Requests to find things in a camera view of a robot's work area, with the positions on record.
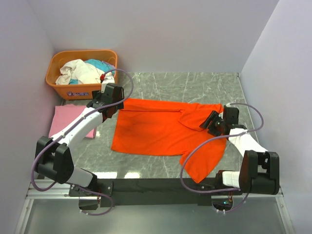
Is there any orange t shirt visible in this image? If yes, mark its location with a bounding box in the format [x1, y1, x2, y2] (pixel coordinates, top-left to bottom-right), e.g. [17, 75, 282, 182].
[111, 98, 226, 183]

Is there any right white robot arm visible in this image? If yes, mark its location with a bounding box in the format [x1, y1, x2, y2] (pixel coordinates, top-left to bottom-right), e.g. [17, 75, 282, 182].
[200, 106, 280, 195]

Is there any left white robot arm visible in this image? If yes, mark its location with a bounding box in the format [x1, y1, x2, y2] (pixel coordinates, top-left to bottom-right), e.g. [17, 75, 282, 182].
[32, 83, 124, 196]

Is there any teal garment in tub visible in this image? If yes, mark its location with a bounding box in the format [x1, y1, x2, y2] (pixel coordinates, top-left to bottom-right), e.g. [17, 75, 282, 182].
[69, 59, 115, 85]

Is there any white cream garment in tub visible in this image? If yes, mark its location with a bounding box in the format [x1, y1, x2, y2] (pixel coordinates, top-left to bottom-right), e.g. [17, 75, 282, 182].
[56, 59, 115, 85]

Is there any orange plastic laundry tub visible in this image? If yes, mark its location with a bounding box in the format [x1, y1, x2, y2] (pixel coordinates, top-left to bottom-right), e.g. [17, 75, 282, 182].
[45, 50, 118, 100]

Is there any folded pink t shirt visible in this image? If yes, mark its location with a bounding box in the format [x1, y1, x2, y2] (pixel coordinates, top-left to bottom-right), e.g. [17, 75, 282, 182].
[48, 104, 86, 138]

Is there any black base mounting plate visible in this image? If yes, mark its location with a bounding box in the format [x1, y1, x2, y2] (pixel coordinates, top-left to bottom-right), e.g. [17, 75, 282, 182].
[68, 176, 244, 208]

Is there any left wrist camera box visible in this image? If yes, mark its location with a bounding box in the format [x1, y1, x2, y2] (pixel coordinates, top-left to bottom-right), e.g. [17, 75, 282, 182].
[100, 74, 115, 92]

